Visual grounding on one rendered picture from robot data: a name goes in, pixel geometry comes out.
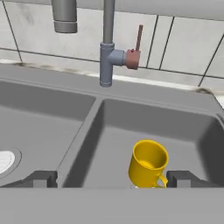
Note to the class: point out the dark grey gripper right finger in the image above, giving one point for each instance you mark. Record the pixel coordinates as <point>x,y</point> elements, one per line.
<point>180,179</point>

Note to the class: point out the yellow mug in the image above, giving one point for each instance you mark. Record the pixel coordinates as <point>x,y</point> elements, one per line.
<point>147,166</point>

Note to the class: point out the brown tap lever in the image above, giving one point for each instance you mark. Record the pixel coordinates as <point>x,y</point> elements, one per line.
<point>134,52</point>

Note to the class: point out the grey tap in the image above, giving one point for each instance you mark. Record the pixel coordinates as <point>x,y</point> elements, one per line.
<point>106,43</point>

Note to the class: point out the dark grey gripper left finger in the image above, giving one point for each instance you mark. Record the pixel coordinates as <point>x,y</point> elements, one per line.
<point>43,178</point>

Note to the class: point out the grey double basin sink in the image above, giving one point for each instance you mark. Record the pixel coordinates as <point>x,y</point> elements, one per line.
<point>110,131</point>

